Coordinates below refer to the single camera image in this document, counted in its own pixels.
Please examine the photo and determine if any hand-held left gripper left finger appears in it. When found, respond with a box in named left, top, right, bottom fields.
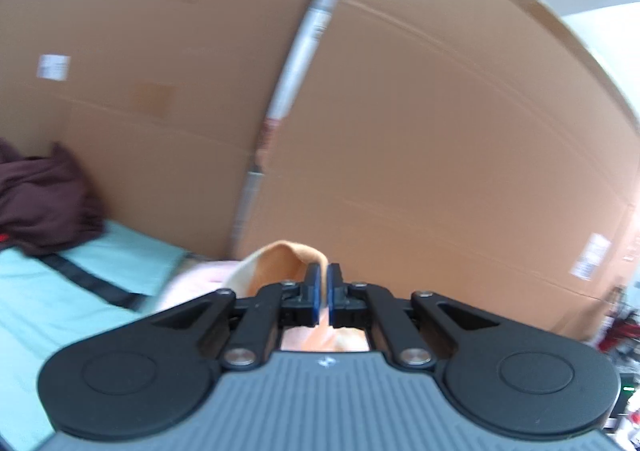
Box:
left=150, top=262, right=324, bottom=371

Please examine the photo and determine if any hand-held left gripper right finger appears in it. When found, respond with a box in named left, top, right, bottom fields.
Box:
left=327, top=262, right=501, bottom=371

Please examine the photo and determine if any orange white striped shirt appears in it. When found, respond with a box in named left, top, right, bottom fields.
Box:
left=227, top=240, right=369, bottom=352

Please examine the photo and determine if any pink towel blanket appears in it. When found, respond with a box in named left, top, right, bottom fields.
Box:
left=159, top=258, right=242, bottom=313

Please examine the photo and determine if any large cardboard box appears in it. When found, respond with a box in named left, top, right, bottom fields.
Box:
left=232, top=0, right=640, bottom=348

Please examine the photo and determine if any silver metal pole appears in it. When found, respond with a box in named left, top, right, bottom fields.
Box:
left=230, top=0, right=372, bottom=258

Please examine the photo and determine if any white shipping label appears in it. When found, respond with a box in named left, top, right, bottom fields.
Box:
left=570, top=232, right=612, bottom=282

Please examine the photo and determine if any teal bed sheet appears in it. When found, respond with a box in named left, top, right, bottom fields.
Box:
left=0, top=218, right=194, bottom=451

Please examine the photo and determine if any red leaf potted plant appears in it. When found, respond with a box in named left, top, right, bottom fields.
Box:
left=595, top=301, right=640, bottom=358

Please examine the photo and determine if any dark brown cloth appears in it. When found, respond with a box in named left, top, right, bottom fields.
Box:
left=0, top=138, right=106, bottom=258

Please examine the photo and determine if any cardboard box with small label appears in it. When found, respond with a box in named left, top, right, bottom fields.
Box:
left=0, top=0, right=346, bottom=268

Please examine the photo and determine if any small white label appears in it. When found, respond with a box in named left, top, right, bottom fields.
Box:
left=37, top=54, right=71, bottom=81

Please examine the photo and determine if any black strap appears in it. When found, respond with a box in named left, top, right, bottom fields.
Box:
left=42, top=253, right=147, bottom=310

